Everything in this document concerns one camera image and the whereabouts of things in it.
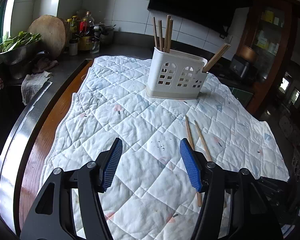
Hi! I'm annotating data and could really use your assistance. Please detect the green leafy vegetables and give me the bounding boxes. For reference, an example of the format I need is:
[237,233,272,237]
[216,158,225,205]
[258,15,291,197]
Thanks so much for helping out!
[0,31,42,53]

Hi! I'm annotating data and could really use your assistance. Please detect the yellow-capped sauce bottle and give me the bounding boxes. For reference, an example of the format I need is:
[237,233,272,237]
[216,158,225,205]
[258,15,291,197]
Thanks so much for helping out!
[70,16,81,40]

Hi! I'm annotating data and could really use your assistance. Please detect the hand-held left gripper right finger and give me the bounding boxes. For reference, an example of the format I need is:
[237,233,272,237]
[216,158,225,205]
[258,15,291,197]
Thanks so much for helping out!
[179,138,283,240]

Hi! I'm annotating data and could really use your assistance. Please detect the small white jar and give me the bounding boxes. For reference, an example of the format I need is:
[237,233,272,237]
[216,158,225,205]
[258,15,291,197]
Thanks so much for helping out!
[69,40,78,56]

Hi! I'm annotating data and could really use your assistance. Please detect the black range hood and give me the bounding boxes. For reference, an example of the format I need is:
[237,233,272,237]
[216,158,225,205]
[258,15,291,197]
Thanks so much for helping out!
[147,0,253,37]

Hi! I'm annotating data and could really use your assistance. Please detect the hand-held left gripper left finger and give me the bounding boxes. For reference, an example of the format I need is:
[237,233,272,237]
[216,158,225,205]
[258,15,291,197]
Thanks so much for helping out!
[20,137,123,240]

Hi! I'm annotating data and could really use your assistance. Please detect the white quilted cloth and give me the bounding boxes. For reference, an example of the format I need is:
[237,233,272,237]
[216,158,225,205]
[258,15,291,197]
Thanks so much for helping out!
[41,55,290,240]

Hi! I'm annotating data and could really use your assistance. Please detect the metal cooking pot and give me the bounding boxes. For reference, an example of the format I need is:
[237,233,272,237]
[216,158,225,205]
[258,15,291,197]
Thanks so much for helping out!
[95,22,115,46]

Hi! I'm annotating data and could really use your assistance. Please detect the green base cabinet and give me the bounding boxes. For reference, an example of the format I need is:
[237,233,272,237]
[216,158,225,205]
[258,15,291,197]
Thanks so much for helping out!
[229,85,254,108]

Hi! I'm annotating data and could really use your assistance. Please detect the green-framed window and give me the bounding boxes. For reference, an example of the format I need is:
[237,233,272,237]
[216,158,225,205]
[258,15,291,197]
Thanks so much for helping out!
[0,0,23,53]

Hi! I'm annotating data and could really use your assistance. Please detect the wooden glass-door cabinet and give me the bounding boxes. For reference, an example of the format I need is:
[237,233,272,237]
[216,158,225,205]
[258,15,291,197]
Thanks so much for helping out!
[236,0,300,115]

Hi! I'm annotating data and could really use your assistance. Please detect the white plastic utensil holder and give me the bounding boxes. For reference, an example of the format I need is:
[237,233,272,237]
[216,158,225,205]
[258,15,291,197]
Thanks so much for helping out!
[145,47,208,98]

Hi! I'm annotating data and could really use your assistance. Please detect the white dish rag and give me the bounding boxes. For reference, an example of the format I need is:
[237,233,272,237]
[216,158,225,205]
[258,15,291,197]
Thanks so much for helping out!
[21,71,52,105]

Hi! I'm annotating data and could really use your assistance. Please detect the metal bowl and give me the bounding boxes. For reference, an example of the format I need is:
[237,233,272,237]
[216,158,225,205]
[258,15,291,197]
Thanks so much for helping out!
[0,40,49,79]

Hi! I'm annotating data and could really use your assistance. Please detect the wooden chopstick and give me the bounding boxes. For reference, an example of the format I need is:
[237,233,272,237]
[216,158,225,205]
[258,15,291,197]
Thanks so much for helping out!
[163,15,171,53]
[194,120,213,162]
[202,43,228,72]
[153,17,159,48]
[204,44,231,73]
[166,19,174,53]
[185,115,203,207]

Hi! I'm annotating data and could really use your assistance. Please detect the black gas stove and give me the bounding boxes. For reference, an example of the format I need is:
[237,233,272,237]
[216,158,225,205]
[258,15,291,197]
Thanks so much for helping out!
[207,60,243,80]

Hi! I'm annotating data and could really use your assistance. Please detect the pink cloth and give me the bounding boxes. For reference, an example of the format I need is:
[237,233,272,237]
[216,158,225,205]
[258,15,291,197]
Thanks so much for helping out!
[32,57,58,74]

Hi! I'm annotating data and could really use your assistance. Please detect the black rice cooker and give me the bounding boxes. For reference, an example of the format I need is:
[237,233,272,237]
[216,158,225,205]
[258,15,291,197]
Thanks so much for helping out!
[229,54,252,79]

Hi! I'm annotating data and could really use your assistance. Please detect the round wooden cutting board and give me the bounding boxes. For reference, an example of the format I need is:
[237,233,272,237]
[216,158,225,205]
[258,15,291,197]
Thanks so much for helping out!
[27,15,66,60]

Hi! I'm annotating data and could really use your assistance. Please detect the dark kitchen sink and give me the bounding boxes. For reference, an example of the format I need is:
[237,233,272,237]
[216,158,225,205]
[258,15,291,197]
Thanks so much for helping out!
[0,85,53,155]

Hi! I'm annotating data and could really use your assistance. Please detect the golden inner pot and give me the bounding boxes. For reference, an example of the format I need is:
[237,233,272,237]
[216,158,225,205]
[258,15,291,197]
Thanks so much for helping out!
[239,44,257,63]

